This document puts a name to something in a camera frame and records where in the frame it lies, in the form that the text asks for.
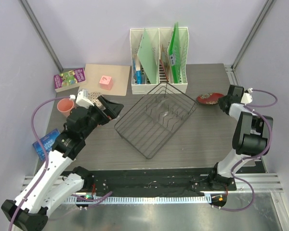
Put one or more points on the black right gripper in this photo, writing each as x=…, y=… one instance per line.
x=221, y=101

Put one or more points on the white slotted cable duct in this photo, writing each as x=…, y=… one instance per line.
x=157, y=200

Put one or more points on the light green folder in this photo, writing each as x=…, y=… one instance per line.
x=148, y=54

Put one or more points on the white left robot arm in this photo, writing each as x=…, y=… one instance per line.
x=31, y=209

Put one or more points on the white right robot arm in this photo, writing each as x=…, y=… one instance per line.
x=252, y=137

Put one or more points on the brown patterned ceramic bowl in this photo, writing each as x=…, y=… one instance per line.
x=93, y=97

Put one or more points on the red floral lacquer plate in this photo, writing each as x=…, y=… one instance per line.
x=209, y=98

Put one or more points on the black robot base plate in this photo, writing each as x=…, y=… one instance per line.
x=173, y=182

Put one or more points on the illustrated book in organizer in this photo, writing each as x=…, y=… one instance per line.
x=164, y=61

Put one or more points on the white file organizer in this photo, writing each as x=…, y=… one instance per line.
x=164, y=35

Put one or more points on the pink plastic tumbler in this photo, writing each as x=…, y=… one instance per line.
x=64, y=106

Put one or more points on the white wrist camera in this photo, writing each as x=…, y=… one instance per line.
x=82, y=99
x=247, y=97

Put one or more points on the brown cardboard sheet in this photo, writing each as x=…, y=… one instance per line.
x=119, y=73

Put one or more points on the purple paperback book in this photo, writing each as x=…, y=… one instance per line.
x=69, y=80

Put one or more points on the blue Jane Eyre book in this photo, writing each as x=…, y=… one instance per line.
x=47, y=141

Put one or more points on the black wire dish rack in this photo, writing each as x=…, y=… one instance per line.
x=137, y=128

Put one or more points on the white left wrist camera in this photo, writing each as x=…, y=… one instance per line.
x=82, y=99

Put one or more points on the blue booklet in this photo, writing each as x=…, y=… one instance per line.
x=137, y=69

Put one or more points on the pink cube block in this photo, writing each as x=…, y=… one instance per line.
x=106, y=82

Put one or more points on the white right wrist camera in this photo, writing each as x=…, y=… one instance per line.
x=247, y=97

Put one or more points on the bright green mesh folder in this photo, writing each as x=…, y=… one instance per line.
x=174, y=54

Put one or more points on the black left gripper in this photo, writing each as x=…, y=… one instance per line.
x=112, y=109

